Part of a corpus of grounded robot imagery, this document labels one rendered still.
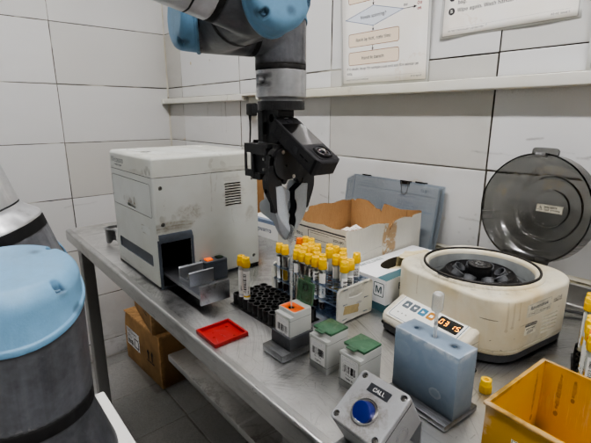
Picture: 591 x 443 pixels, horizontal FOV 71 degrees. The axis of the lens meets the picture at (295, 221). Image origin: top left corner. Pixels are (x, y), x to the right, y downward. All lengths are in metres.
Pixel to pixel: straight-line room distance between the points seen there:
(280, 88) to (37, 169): 1.72
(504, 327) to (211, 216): 0.65
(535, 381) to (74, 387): 0.50
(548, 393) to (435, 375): 0.13
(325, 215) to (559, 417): 0.75
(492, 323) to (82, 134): 1.95
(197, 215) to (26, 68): 1.38
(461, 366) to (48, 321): 0.45
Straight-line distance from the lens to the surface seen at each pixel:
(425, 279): 0.78
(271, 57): 0.62
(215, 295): 0.87
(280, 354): 0.70
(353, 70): 1.31
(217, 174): 1.01
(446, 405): 0.61
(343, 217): 1.23
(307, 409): 0.62
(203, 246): 1.02
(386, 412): 0.52
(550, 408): 0.63
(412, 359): 0.62
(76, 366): 0.45
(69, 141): 2.24
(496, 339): 0.75
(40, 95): 2.22
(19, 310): 0.41
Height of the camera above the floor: 1.26
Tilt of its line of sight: 14 degrees down
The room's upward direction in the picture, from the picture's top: straight up
